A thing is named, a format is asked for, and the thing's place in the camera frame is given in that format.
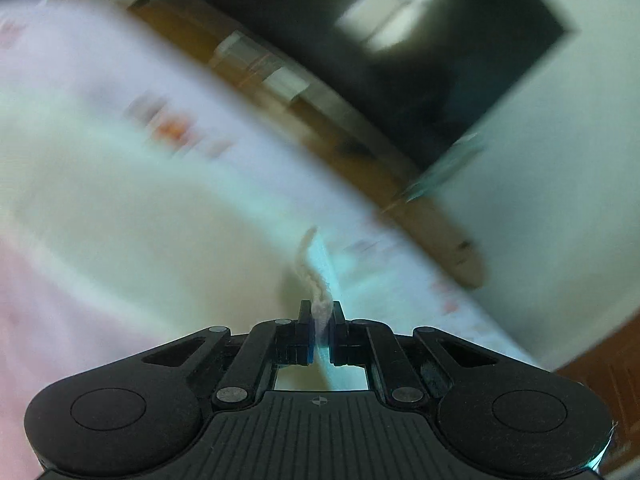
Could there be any pink floral bed sheet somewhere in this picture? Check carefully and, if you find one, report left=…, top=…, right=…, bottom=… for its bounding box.
left=0, top=0, right=543, bottom=480

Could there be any white knit garment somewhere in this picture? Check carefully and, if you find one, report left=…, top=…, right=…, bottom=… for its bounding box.
left=0, top=125, right=361, bottom=392

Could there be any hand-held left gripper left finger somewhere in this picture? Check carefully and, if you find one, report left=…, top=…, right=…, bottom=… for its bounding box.
left=142, top=300, right=316, bottom=411

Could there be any black television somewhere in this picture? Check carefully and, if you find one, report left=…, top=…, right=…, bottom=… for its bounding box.
left=134, top=0, right=581, bottom=173

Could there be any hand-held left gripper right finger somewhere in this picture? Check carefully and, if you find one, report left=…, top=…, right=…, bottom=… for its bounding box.
left=330, top=300, right=507, bottom=407

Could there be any silver set-top box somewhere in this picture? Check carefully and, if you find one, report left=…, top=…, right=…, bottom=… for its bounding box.
left=210, top=29, right=312, bottom=100

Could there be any wooden door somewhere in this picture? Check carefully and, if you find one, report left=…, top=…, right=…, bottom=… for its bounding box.
left=554, top=319, right=640, bottom=480

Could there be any wooden curved shelf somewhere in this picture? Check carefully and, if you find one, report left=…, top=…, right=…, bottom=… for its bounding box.
left=125, top=0, right=490, bottom=290

